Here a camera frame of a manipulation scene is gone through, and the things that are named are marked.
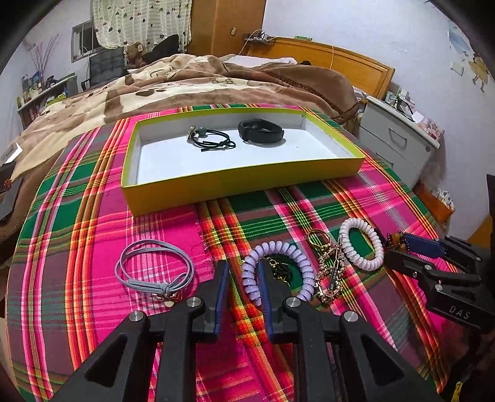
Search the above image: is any black smartphone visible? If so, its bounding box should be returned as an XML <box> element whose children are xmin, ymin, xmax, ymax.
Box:
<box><xmin>0</xmin><ymin>177</ymin><xmax>24</xmax><ymax>221</ymax></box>

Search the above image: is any purple branch vase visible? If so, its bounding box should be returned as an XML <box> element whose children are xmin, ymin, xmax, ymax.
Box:
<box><xmin>28</xmin><ymin>33</ymin><xmax>61</xmax><ymax>84</ymax></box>

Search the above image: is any white paper card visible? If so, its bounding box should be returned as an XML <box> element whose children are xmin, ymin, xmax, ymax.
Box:
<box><xmin>0</xmin><ymin>142</ymin><xmax>23</xmax><ymax>166</ymax></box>

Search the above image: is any dark phone with red charm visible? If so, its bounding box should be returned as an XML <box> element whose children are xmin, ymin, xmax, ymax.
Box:
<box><xmin>0</xmin><ymin>161</ymin><xmax>16</xmax><ymax>194</ymax></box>

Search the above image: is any heart pattern curtain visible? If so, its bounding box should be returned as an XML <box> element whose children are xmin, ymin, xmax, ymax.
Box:
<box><xmin>92</xmin><ymin>0</ymin><xmax>192</xmax><ymax>51</ymax></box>

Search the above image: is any brown teddy bear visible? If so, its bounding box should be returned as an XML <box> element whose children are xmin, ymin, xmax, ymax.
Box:
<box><xmin>125</xmin><ymin>42</ymin><xmax>147</xmax><ymax>69</ymax></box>

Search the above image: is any pink plaid tablecloth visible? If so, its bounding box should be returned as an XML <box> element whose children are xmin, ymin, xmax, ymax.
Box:
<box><xmin>6</xmin><ymin>118</ymin><xmax>436</xmax><ymax>401</ymax></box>

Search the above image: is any window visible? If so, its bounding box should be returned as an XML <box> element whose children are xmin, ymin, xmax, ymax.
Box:
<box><xmin>71</xmin><ymin>20</ymin><xmax>102</xmax><ymax>62</ymax></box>

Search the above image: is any black hair tie with bead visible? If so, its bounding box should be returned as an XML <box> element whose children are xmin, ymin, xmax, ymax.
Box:
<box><xmin>186</xmin><ymin>125</ymin><xmax>237</xmax><ymax>152</ymax></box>

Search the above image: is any white drawer nightstand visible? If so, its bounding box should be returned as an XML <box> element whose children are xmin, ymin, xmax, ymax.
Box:
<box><xmin>357</xmin><ymin>96</ymin><xmax>441</xmax><ymax>188</ymax></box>

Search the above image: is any purple spiral hair tie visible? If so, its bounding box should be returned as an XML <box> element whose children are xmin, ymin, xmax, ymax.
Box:
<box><xmin>241</xmin><ymin>239</ymin><xmax>316</xmax><ymax>308</ymax></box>

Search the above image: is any brown patterned blanket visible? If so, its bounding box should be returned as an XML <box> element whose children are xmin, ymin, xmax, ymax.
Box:
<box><xmin>1</xmin><ymin>54</ymin><xmax>358</xmax><ymax>241</ymax></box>

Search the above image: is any wooden wardrobe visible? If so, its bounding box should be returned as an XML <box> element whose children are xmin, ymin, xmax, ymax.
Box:
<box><xmin>187</xmin><ymin>0</ymin><xmax>266</xmax><ymax>57</ymax></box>

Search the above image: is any rhinestone chain bracelet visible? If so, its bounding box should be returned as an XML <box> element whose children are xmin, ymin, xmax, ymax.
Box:
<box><xmin>314</xmin><ymin>238</ymin><xmax>349</xmax><ymax>306</ymax></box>

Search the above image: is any white spiral hair tie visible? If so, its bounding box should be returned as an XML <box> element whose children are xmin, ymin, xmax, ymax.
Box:
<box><xmin>338</xmin><ymin>217</ymin><xmax>385</xmax><ymax>272</ymax></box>

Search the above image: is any orange storage box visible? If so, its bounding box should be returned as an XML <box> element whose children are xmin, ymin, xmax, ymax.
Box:
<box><xmin>413</xmin><ymin>181</ymin><xmax>453</xmax><ymax>224</ymax></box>

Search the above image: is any black office chair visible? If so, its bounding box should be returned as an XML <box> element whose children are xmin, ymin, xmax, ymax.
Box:
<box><xmin>81</xmin><ymin>48</ymin><xmax>127</xmax><ymax>91</ymax></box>

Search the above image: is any yellow shallow box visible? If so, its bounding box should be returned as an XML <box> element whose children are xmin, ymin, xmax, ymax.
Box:
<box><xmin>121</xmin><ymin>105</ymin><xmax>365</xmax><ymax>216</ymax></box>

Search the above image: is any grey cord bracelet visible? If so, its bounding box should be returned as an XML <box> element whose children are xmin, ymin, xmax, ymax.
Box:
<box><xmin>114</xmin><ymin>238</ymin><xmax>196</xmax><ymax>300</ymax></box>

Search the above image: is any wooden headboard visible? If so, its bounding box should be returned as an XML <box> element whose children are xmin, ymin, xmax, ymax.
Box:
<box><xmin>247</xmin><ymin>38</ymin><xmax>395</xmax><ymax>99</ymax></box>

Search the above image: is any black wristband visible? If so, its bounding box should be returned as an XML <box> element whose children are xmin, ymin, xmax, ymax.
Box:
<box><xmin>237</xmin><ymin>118</ymin><xmax>284</xmax><ymax>144</ymax></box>

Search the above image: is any girl wall sticker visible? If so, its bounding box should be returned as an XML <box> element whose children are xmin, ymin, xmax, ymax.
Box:
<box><xmin>446</xmin><ymin>21</ymin><xmax>492</xmax><ymax>93</ymax></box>

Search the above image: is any gold ring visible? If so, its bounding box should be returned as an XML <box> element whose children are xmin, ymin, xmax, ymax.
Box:
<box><xmin>307</xmin><ymin>228</ymin><xmax>333</xmax><ymax>248</ymax></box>

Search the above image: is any white desk shelf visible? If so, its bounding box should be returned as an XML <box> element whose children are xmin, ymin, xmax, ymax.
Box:
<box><xmin>18</xmin><ymin>74</ymin><xmax>79</xmax><ymax>129</ymax></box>

